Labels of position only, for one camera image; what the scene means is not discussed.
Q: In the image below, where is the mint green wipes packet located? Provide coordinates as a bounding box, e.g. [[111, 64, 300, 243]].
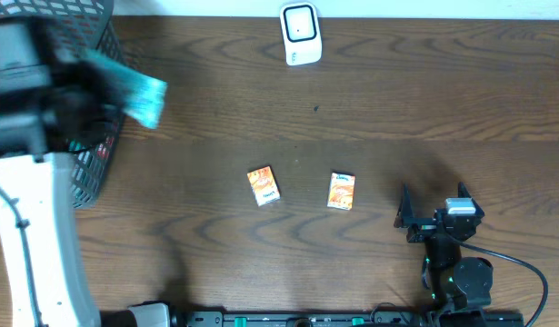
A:
[[83, 50, 168, 129]]

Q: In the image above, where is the orange tissue pack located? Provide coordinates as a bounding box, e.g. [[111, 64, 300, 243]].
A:
[[327, 173, 355, 211], [247, 166, 281, 206]]

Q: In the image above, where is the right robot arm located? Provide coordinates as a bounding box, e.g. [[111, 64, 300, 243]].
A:
[[394, 183, 494, 326]]

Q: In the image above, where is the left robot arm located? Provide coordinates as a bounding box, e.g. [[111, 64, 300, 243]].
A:
[[0, 15, 185, 326]]

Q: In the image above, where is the white barcode scanner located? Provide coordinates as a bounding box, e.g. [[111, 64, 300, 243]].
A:
[[279, 2, 323, 66]]

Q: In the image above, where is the grey plastic mesh basket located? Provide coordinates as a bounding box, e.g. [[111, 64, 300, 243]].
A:
[[0, 0, 125, 208]]

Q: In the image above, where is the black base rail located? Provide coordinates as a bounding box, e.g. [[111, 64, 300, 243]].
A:
[[183, 310, 525, 327]]

